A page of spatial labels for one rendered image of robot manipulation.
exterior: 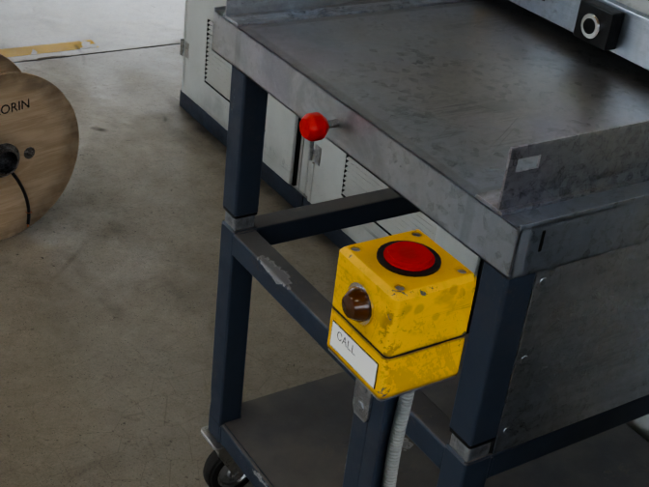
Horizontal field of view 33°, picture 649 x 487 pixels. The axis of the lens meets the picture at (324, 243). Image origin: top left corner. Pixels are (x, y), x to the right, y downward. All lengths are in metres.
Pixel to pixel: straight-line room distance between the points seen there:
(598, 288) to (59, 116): 1.60
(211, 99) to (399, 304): 2.27
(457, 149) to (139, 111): 2.14
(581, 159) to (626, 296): 0.22
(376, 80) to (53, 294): 1.25
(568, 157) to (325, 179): 1.54
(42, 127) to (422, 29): 1.23
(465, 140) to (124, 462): 1.02
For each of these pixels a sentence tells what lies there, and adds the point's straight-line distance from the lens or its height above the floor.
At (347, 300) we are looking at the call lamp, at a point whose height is 0.88.
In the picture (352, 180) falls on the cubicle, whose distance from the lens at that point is 2.47.
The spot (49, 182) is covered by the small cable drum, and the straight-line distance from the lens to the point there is 2.59.
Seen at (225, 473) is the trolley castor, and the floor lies 0.05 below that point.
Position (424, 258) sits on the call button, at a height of 0.91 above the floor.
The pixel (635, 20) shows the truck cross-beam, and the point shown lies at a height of 0.92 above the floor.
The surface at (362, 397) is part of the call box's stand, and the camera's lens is 0.91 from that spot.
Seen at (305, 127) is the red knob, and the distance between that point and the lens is 1.22.
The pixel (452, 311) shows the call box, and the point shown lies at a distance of 0.84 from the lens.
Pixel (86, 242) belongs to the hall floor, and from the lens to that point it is 2.57.
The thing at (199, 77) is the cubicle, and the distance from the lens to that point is 3.08.
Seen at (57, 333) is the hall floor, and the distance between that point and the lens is 2.27.
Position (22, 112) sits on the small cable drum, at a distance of 2.48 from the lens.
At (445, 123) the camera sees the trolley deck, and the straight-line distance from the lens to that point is 1.22.
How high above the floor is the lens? 1.33
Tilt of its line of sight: 30 degrees down
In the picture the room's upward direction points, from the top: 7 degrees clockwise
